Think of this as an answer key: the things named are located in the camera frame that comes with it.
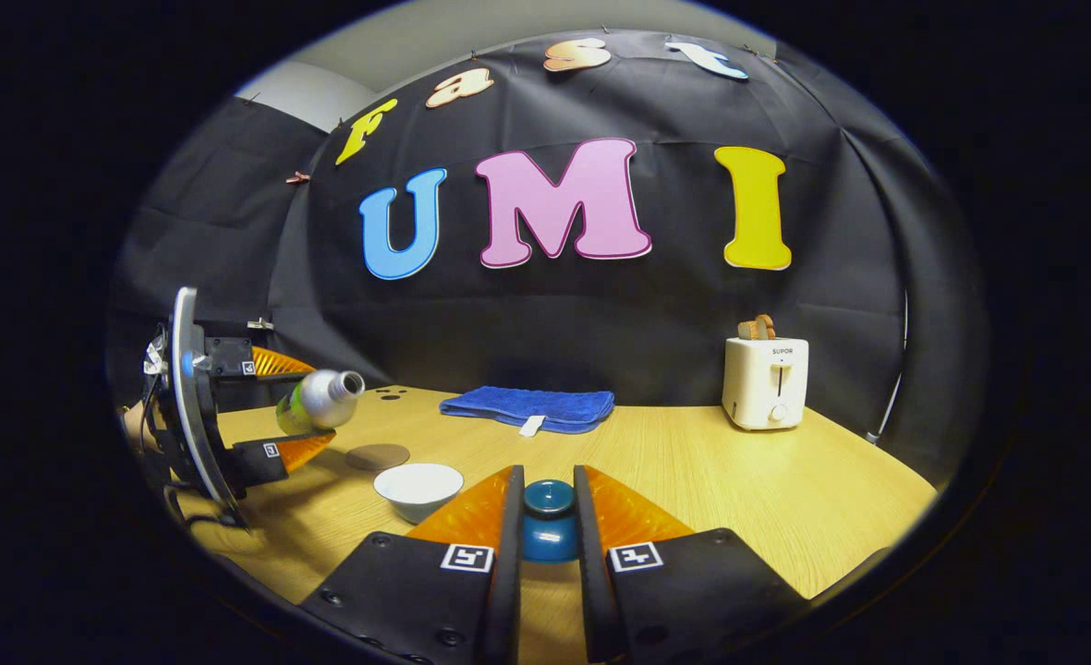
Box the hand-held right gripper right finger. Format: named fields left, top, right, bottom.
left=573, top=465, right=809, bottom=664

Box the white toaster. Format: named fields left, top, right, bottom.
left=721, top=336, right=810, bottom=432

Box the white teacup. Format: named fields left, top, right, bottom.
left=373, top=463, right=465, bottom=525

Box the round brown coaster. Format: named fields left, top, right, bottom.
left=345, top=443, right=411, bottom=472

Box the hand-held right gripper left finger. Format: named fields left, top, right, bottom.
left=300, top=465, right=526, bottom=665

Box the black backdrop cloth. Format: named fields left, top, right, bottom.
left=106, top=28, right=989, bottom=490

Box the folded blue towel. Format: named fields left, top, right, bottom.
left=439, top=386, right=616, bottom=437

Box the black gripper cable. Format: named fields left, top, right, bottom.
left=164, top=482, right=250, bottom=535

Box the teal teacup lid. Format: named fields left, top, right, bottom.
left=520, top=479, right=580, bottom=563

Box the green label water bottle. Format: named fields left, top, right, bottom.
left=275, top=369, right=367, bottom=437

